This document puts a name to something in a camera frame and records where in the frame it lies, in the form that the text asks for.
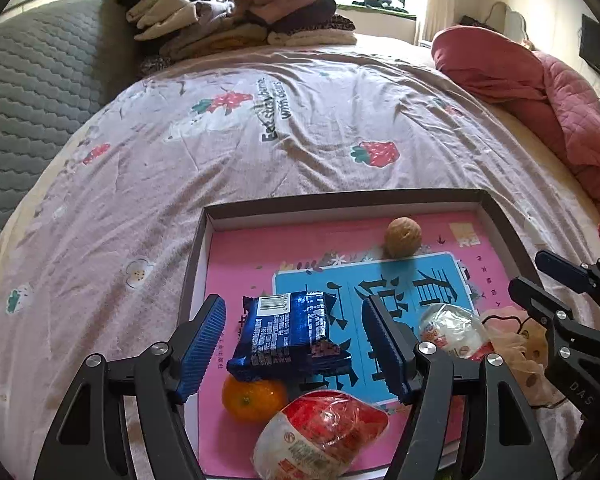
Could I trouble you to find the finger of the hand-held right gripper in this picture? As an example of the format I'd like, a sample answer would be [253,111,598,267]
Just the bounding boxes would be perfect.
[535,250,600,314]
[508,276,600,347]

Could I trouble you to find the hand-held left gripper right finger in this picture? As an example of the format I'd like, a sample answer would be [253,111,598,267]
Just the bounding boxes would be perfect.
[361,295,558,480]

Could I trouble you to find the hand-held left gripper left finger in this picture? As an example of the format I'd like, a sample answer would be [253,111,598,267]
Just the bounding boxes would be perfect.
[32,292,228,480]

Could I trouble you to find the red white egg-shaped packet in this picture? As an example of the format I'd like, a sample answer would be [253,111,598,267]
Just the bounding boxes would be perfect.
[417,302,496,361]
[252,390,390,480]

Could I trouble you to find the orange mandarin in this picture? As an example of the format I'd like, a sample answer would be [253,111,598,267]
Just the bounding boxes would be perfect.
[222,377,288,423]

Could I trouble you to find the blue snack packet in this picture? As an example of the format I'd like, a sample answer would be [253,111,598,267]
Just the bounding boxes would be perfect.
[227,291,352,381]

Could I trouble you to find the walnut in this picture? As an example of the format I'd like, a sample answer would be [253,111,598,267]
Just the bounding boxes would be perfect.
[384,216,424,259]

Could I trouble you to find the shallow grey cardboard box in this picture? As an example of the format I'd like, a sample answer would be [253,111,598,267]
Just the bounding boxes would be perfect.
[177,188,551,480]

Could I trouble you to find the pink quilted blanket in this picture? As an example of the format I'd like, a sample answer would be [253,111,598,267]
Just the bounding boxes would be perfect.
[431,26,600,221]

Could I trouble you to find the strawberry printed bed sheet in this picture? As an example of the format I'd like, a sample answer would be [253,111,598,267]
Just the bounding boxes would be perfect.
[0,42,600,480]

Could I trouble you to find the cream curtain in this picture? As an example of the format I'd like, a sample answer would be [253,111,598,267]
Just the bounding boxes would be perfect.
[415,0,461,46]

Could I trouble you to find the grey quilted mattress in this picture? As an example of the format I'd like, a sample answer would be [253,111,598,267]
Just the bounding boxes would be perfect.
[0,0,141,261]

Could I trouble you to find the dark cloth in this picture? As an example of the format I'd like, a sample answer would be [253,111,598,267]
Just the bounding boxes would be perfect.
[352,0,411,13]

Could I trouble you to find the pile of folded clothes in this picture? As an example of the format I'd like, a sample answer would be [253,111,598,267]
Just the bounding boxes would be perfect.
[116,0,357,73]

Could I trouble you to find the white dotted drawstring pouch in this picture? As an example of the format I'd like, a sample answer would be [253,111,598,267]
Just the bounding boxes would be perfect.
[480,307,566,408]

